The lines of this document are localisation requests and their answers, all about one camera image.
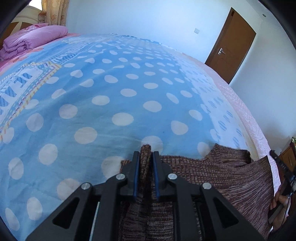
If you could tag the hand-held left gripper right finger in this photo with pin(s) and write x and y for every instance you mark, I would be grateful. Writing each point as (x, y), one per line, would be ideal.
(156, 176)

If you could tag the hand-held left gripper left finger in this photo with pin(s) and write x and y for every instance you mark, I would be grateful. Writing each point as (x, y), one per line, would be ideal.
(137, 176)

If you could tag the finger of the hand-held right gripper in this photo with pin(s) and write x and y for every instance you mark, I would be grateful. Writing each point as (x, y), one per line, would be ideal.
(281, 165)

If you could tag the brown knit sweater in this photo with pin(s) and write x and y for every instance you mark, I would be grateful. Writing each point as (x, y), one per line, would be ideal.
(219, 176)

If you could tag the person's right hand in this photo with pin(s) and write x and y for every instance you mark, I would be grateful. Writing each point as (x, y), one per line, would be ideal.
(281, 222)

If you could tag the brown wooden desk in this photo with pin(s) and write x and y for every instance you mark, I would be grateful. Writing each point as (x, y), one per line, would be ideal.
(289, 157)

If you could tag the blue and pink dotted bed sheet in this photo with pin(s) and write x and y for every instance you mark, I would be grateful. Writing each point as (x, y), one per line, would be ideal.
(104, 104)

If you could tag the brown wooden door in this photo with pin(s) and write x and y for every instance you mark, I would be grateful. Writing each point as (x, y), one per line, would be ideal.
(231, 44)

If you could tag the folded pink quilt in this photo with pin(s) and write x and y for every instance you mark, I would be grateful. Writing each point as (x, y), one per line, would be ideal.
(34, 36)

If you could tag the yellow floral curtain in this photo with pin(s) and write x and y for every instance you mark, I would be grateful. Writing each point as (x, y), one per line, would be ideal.
(57, 11)

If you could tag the cream wooden headboard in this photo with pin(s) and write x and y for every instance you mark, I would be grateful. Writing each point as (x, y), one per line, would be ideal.
(20, 20)

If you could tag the white light switch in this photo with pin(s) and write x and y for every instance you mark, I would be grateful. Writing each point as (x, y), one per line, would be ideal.
(197, 30)

